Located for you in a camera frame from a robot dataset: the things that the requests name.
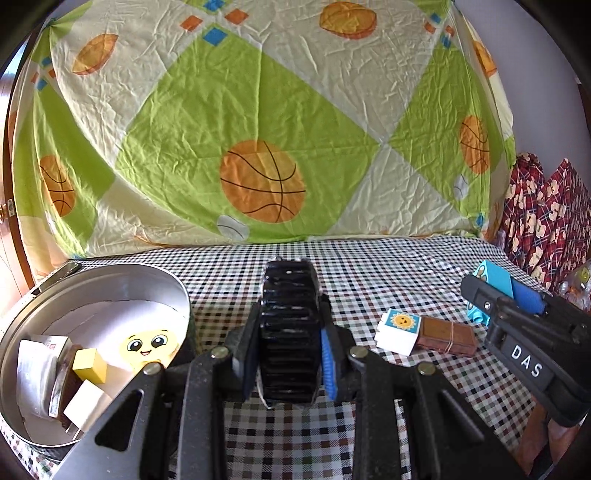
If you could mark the wooden door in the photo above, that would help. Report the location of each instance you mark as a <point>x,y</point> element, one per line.
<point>9,258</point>

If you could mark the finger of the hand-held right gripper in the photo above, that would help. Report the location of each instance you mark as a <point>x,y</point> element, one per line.
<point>528,295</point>
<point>480,293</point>

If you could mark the white paper with yellow face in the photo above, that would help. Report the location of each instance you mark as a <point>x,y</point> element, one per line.
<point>138,323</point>

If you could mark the round metal cookie tin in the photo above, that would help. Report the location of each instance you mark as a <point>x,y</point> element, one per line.
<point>138,286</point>

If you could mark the white charger block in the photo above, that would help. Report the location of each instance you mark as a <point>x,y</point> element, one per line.
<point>87,406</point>

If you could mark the silver foil packet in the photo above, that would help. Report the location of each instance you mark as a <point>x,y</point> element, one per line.
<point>34,374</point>

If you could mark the sun print toy block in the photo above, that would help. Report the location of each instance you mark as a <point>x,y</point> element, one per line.
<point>399,334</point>

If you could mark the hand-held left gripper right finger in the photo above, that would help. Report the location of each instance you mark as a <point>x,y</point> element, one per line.
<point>328,364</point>

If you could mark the checked tablecloth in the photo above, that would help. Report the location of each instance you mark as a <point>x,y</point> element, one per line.
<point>369,277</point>

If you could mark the brown comb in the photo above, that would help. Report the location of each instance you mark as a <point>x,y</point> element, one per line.
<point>62,383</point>

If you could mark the yellow wooden block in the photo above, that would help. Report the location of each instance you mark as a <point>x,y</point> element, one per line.
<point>90,364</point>

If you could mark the black toy tire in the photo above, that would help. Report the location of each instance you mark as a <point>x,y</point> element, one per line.
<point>286,323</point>

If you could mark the clear plastic toy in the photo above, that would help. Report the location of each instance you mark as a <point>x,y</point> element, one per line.
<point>579,281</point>

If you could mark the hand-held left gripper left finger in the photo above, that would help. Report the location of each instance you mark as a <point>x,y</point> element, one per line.
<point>242,364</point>

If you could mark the small blue toy block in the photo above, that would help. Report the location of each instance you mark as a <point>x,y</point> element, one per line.
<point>494,281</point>

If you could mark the red plaid bear cloth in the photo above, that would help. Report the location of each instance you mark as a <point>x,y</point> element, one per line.
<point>545,221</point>

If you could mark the basketball print bed sheet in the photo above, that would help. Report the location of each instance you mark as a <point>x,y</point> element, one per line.
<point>323,69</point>

